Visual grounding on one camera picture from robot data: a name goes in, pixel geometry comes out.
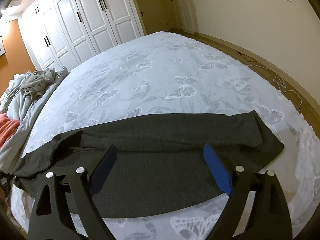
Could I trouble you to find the dark grey pants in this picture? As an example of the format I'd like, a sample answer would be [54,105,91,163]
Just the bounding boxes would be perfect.
[13,111,284,218]

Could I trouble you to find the coral pink cloth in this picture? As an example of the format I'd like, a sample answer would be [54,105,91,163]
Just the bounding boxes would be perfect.
[0,113,20,147]

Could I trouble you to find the light grey blanket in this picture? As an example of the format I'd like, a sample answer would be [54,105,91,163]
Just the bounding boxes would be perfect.
[1,67,68,173]

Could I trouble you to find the grey clothes pile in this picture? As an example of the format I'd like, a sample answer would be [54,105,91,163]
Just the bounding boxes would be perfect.
[20,68,57,101]

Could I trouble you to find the bed with butterfly sheet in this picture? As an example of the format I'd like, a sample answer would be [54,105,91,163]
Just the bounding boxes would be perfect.
[23,32,319,236]

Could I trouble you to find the white wardrobe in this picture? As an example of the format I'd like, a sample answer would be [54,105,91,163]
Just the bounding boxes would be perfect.
[19,0,144,70]

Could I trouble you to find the brown wooden door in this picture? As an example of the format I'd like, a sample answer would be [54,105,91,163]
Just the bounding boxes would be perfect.
[128,0,196,36]

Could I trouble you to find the white cable on floor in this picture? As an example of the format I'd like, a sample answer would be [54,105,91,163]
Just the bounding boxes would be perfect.
[247,63,304,113]

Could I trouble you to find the black cable on floor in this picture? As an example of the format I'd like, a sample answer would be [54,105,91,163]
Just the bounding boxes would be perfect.
[236,51,258,63]

